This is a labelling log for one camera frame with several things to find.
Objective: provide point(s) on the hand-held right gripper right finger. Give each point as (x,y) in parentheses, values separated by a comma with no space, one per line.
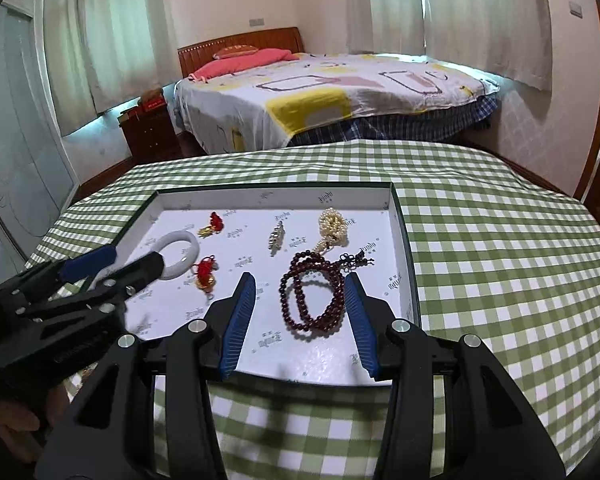
(362,330)

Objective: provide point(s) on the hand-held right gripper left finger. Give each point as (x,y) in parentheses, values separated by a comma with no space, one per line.
(237,330)

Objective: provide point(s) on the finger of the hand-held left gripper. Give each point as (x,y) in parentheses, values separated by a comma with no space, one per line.
(140,272)
(90,262)

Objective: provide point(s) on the white bangle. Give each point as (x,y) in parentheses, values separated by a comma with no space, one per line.
(194,252)

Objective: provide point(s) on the red knot gold charm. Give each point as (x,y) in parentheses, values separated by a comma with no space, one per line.
(205,280)
(214,221)

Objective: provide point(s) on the dark green shallow box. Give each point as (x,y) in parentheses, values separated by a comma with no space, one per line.
(310,360)

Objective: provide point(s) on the silver rhinestone brooch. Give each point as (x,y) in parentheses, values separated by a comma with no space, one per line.
(277,237)

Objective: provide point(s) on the person's left hand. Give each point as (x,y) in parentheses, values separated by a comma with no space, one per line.
(10,430)

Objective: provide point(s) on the green checked tablecloth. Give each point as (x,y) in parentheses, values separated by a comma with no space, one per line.
(480,260)

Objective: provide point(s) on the wooden nightstand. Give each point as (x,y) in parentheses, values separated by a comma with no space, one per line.
(150,135)

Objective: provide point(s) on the glass door wardrobe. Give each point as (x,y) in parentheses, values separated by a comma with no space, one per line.
(20,135)

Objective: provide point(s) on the books on nightstand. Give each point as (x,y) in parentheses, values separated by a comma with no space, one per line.
(129,114)

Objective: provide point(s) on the red box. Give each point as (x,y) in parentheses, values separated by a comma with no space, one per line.
(151,105)

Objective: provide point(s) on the blue plaid bed sheet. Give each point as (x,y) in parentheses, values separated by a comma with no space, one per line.
(405,122)

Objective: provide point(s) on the pale green curtain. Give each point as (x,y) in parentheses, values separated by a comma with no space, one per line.
(130,30)
(385,5)
(485,20)
(67,50)

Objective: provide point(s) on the pink pillow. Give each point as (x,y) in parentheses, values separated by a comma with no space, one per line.
(245,60)

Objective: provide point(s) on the orange cushion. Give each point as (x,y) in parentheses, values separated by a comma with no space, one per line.
(235,51)

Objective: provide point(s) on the patterned white bed sheet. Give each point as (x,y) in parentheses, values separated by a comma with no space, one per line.
(330,90)

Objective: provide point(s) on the wooden bed headboard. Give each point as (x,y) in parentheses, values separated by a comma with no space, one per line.
(230,39)

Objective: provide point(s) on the wall socket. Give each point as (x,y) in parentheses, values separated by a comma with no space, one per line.
(257,22)

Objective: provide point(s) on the wall light switch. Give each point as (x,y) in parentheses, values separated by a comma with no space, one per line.
(575,8)

